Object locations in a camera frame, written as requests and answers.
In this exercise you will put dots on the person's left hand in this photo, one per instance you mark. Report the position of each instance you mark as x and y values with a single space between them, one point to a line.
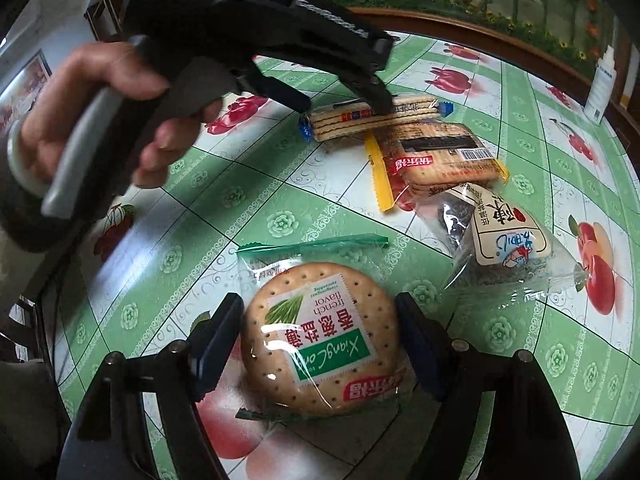
94 81

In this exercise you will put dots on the framed wall painting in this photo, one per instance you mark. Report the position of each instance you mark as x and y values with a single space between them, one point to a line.
22 91

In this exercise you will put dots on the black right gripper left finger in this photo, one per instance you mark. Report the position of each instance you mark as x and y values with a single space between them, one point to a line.
108 438

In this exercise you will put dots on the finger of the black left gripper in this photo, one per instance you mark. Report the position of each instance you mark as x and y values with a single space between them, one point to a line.
366 84
272 88

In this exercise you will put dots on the dark plum snack bag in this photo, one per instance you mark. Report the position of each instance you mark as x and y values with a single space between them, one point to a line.
501 254

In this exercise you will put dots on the green fruit pattern tablecloth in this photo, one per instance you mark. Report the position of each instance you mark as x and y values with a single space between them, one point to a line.
164 258

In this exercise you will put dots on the round french flavor cracker pack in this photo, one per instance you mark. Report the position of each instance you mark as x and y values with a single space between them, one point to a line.
320 334

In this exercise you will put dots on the white spray bottle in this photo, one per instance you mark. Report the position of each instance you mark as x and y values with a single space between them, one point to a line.
601 87

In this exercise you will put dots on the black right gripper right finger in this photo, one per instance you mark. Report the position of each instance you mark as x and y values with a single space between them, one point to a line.
527 435

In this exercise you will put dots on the blue cracker pack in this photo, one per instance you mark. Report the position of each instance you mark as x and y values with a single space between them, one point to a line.
356 116

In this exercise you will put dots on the brown cracker pack yellow edge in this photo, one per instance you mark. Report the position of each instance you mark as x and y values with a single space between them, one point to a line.
421 159

